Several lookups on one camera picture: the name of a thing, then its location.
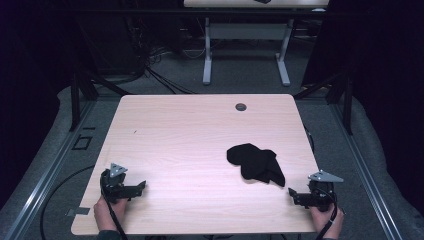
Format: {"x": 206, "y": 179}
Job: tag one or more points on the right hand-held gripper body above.
{"x": 320, "y": 195}

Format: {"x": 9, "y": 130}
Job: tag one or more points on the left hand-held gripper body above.
{"x": 115, "y": 186}

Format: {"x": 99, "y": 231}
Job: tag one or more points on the person's left hand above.
{"x": 107, "y": 211}

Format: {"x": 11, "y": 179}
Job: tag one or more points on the person's right hand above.
{"x": 325, "y": 221}

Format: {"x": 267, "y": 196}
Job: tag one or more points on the grey round table grommet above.
{"x": 240, "y": 107}

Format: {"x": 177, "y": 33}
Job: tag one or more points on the white desk with grey legs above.
{"x": 246, "y": 31}

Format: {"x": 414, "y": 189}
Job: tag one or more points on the grey table edge bracket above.
{"x": 78, "y": 211}

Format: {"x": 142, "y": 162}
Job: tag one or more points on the aluminium floor rail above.
{"x": 50, "y": 173}
{"x": 363, "y": 170}

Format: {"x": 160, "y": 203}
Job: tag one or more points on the black metal frame stand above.
{"x": 346, "y": 100}
{"x": 76, "y": 100}

